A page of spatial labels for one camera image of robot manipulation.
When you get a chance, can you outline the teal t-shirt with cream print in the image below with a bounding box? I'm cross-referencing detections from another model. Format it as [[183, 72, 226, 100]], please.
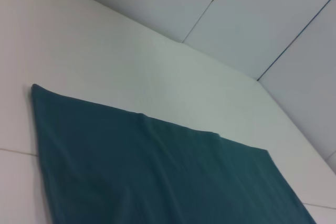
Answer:
[[30, 83, 318, 224]]

